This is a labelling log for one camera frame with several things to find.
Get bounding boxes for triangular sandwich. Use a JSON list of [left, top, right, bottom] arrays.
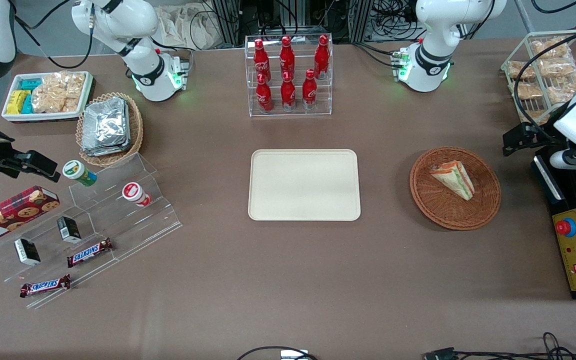
[[429, 161, 475, 201]]

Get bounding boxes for white rectangular snack tray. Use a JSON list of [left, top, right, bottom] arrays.
[[1, 71, 94, 123]]

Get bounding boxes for oval wicker basket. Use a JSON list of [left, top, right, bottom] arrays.
[[75, 92, 144, 168]]

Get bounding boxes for round brown wicker basket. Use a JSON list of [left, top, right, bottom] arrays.
[[409, 146, 502, 231]]

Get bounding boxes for beige plastic tray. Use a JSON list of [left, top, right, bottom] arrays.
[[248, 149, 362, 222]]

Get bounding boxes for green lidded cup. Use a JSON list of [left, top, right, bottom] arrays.
[[62, 160, 98, 187]]

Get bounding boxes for wrapped bread pack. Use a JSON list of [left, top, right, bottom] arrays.
[[507, 60, 539, 81], [545, 72, 576, 104], [530, 37, 570, 60], [538, 57, 576, 78], [516, 82, 544, 101]]

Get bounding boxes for red tartan cookie box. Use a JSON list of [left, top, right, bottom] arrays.
[[0, 185, 61, 247]]

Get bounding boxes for yellow snack pack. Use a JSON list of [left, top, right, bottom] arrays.
[[7, 90, 30, 115]]

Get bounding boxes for black machine housing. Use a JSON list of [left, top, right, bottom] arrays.
[[532, 145, 576, 301]]

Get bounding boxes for small black box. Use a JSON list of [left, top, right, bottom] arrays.
[[57, 216, 82, 244], [14, 238, 42, 266]]

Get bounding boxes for silver foil packs stack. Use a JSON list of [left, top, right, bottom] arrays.
[[81, 97, 132, 157]]

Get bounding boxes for clear bag of crackers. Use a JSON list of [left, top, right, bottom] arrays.
[[31, 71, 86, 114]]

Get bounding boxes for clear acrylic step display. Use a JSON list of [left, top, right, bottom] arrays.
[[0, 152, 184, 310]]

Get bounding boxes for red lidded cup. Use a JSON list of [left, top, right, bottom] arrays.
[[122, 182, 152, 207]]

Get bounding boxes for brown Snickers bar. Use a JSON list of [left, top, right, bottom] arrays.
[[20, 274, 72, 299], [66, 238, 114, 268]]

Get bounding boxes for beige cloth bag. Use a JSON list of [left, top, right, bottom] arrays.
[[155, 4, 220, 51]]

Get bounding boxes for red cola bottle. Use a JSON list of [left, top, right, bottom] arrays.
[[256, 74, 273, 114], [281, 71, 297, 112], [314, 35, 330, 80], [302, 69, 318, 110], [279, 36, 296, 79], [253, 39, 271, 82]]

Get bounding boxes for clear acrylic bottle rack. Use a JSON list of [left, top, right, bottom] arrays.
[[244, 34, 334, 118]]

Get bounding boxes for cream wire basket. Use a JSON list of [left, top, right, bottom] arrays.
[[500, 30, 576, 127]]

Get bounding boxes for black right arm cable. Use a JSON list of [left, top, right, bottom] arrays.
[[13, 0, 95, 70]]

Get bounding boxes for black cable bundle with plug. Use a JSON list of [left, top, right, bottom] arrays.
[[423, 332, 576, 360]]

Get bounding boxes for black looped cable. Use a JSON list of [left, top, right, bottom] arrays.
[[237, 346, 319, 360]]

